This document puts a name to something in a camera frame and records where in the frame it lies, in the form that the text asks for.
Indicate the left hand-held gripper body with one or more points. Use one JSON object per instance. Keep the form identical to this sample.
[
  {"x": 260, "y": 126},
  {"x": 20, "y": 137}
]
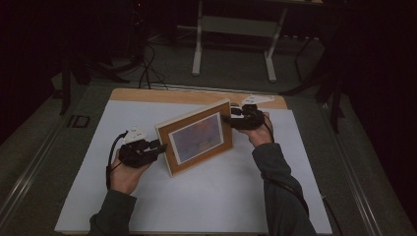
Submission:
[{"x": 136, "y": 152}]

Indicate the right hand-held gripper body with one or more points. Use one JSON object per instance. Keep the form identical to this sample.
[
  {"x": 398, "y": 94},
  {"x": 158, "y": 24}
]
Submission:
[{"x": 249, "y": 119}]

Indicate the wooden picture frame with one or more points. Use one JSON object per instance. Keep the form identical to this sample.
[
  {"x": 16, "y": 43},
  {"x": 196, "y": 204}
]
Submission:
[{"x": 196, "y": 137}]

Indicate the person's right hand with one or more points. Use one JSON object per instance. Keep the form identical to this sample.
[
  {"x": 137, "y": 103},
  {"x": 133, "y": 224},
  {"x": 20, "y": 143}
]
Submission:
[{"x": 260, "y": 134}]

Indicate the person's left hand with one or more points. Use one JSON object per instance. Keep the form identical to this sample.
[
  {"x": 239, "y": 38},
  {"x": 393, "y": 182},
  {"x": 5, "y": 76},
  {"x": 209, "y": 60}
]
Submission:
[{"x": 126, "y": 178}]

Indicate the floor socket box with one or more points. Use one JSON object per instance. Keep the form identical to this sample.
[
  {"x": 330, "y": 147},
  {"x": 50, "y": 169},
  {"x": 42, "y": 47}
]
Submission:
[{"x": 78, "y": 121}]

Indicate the white table sheet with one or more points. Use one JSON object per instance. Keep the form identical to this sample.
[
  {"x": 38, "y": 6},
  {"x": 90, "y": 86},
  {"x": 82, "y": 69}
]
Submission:
[{"x": 213, "y": 196}]

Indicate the black metal stand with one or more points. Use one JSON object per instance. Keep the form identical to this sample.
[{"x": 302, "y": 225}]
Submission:
[{"x": 327, "y": 82}]

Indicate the white metal desk frame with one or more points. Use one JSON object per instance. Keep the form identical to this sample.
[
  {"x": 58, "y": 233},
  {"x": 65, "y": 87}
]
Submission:
[{"x": 236, "y": 26}]

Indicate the metal floor rail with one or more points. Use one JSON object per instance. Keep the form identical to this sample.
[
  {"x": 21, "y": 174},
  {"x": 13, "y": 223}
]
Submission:
[
  {"x": 29, "y": 170},
  {"x": 354, "y": 170}
]

